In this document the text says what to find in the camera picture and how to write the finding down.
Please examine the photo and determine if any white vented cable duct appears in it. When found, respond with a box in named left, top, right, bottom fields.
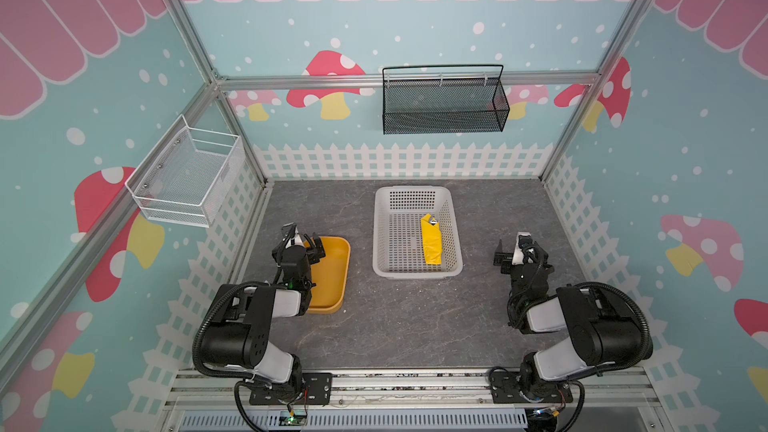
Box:
left=179, top=410, right=529, bottom=432

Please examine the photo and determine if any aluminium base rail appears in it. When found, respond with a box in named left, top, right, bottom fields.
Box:
left=167, top=367, right=661, bottom=415

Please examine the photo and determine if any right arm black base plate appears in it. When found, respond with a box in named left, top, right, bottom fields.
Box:
left=487, top=367, right=573, bottom=406

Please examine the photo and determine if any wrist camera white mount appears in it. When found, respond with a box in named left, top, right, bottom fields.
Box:
left=512, top=232, right=536, bottom=265
left=284, top=223, right=304, bottom=248

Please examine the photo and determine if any white wire wall basket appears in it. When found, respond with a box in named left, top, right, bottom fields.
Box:
left=125, top=116, right=245, bottom=228

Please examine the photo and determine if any yellow plastic utensil tray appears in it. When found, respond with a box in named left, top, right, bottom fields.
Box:
left=307, top=236, right=351, bottom=314

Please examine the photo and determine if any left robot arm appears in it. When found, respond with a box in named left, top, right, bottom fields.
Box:
left=192, top=228, right=326, bottom=402

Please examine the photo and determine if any white perforated plastic basket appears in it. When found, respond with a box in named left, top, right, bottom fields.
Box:
left=372, top=186, right=463, bottom=279

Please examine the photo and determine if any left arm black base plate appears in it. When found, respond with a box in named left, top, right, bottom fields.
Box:
left=248, top=372, right=333, bottom=406

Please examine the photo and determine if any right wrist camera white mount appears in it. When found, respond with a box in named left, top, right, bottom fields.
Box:
left=512, top=232, right=536, bottom=265

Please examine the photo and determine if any black wire mesh wall basket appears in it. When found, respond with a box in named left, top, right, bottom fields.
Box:
left=381, top=64, right=511, bottom=135

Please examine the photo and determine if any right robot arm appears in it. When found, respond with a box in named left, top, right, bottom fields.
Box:
left=489, top=233, right=653, bottom=403

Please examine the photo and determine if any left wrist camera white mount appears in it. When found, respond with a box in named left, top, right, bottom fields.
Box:
left=284, top=223, right=304, bottom=248

